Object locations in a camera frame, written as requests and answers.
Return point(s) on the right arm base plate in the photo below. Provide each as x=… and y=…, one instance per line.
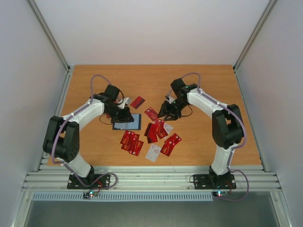
x=205, y=181

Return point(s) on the right controller board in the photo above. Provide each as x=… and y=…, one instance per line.
x=221, y=193

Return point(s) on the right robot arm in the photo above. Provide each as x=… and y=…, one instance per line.
x=227, y=125

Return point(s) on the red card magnetic stripe back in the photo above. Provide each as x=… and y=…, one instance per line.
x=137, y=102

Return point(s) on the left controller board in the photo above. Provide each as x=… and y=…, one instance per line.
x=90, y=194

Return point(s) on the red stripe card lower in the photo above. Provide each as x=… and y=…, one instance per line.
x=152, y=139

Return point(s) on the blue leather card holder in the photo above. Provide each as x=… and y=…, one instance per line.
x=135, y=125

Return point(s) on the white card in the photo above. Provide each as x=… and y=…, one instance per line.
x=168, y=128
x=153, y=153

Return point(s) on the grey slotted cable duct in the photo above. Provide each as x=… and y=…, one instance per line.
x=123, y=196

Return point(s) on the right aluminium corner post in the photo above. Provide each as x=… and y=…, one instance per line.
x=255, y=32

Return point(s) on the white card bottom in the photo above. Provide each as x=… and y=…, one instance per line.
x=153, y=153

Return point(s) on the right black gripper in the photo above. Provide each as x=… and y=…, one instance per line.
x=169, y=110

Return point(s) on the red VIP card centre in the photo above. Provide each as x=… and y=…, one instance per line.
x=151, y=113

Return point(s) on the aluminium rail frame front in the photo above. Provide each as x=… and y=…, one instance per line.
x=151, y=178

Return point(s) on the white card under stack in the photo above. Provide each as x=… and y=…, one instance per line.
x=168, y=128

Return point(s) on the red VIP card right stack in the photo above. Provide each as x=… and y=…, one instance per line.
x=170, y=143

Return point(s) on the controller board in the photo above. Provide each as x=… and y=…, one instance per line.
x=90, y=194
x=221, y=193

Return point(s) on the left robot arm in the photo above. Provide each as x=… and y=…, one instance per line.
x=62, y=138

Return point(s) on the red VIP card bottom left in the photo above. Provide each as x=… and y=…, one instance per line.
x=127, y=140

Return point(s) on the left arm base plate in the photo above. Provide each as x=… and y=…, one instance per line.
x=101, y=182

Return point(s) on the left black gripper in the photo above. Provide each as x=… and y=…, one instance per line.
x=125, y=117

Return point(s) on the aluminium corner post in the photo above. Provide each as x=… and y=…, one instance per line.
x=255, y=32
x=41, y=20

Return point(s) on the dark red stripe card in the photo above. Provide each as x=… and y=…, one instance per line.
x=151, y=130

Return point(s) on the left aluminium corner post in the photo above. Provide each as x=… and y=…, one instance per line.
x=41, y=20

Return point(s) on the red VIP card middle right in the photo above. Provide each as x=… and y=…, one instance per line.
x=160, y=130

